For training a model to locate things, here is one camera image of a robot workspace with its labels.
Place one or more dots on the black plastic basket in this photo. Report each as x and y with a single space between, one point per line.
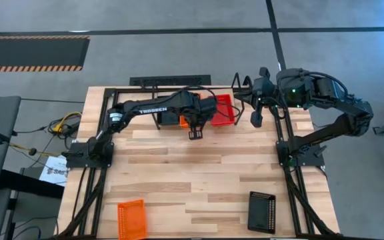
167 119
262 213

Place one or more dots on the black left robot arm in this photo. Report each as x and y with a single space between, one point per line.
152 110

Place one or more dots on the orange plastic basket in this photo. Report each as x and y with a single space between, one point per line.
183 123
132 220

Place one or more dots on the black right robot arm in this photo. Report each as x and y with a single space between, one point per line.
345 106

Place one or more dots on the black arched bracket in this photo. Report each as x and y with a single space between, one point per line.
248 77

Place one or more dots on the red plastic basket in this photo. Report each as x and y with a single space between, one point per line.
227 100

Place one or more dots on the white printed paper sheet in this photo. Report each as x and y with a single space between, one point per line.
53 171

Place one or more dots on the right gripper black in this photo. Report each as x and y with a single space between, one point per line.
263 90

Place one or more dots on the black floor plate with lettering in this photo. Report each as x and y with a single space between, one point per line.
170 80

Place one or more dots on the black aluminium table frame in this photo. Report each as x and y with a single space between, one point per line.
128 90

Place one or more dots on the black desk beam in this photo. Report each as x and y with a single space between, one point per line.
28 185

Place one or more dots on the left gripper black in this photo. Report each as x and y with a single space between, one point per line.
208 106

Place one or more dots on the black floor mat striped edges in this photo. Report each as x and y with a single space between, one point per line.
32 53

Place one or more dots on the black power strip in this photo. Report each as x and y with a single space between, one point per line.
68 130

